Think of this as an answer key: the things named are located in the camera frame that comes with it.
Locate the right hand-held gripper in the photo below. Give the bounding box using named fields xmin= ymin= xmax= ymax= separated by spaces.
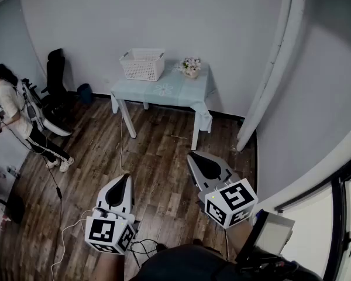
xmin=187 ymin=152 xmax=259 ymax=229

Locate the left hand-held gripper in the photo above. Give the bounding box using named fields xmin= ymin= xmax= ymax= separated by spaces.
xmin=84 ymin=173 xmax=137 ymax=255

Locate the white plastic laundry basket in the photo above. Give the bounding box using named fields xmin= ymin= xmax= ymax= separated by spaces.
xmin=119 ymin=48 xmax=166 ymax=83

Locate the person's right forearm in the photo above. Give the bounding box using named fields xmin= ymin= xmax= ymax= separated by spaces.
xmin=226 ymin=218 xmax=254 ymax=263

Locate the person's left forearm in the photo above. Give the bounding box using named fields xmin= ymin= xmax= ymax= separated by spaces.
xmin=95 ymin=251 xmax=127 ymax=281

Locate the white table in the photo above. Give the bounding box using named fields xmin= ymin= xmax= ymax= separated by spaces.
xmin=111 ymin=97 xmax=207 ymax=152

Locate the white curved panel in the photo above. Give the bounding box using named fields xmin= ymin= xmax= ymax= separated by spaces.
xmin=43 ymin=118 xmax=73 ymax=138

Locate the black chest-mounted screen device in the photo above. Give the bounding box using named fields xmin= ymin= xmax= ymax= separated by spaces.
xmin=235 ymin=208 xmax=296 ymax=266

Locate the person's dark clothed torso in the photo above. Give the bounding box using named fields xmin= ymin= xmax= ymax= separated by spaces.
xmin=128 ymin=244 xmax=324 ymax=281

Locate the pink and white flower pot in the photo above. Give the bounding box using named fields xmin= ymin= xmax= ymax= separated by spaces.
xmin=179 ymin=56 xmax=203 ymax=80

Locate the dark blue waste bin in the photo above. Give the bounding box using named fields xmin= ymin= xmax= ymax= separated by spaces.
xmin=77 ymin=83 xmax=94 ymax=105

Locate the black office chair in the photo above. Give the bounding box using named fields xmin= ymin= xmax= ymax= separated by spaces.
xmin=40 ymin=48 xmax=74 ymax=128

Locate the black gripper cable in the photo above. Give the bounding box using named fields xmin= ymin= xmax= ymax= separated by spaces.
xmin=129 ymin=238 xmax=168 ymax=269

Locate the white wall pipe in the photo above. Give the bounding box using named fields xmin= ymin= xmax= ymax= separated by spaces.
xmin=236 ymin=0 xmax=307 ymax=152

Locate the black window frame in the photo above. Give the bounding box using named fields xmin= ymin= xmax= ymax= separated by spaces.
xmin=274 ymin=153 xmax=351 ymax=281

